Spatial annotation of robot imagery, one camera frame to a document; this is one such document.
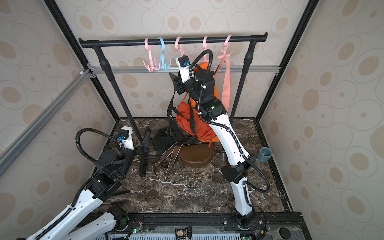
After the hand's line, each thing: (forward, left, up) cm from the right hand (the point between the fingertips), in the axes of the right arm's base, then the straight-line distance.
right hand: (184, 68), depth 63 cm
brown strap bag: (-14, -3, -47) cm, 49 cm away
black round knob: (-51, -45, -47) cm, 82 cm away
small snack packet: (-52, -2, -54) cm, 75 cm away
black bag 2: (+1, +19, -50) cm, 54 cm away
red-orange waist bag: (-5, -8, -31) cm, 33 cm away
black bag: (-1, +7, -30) cm, 30 cm away
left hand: (-20, +18, -18) cm, 32 cm away
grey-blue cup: (-9, -47, -51) cm, 70 cm away
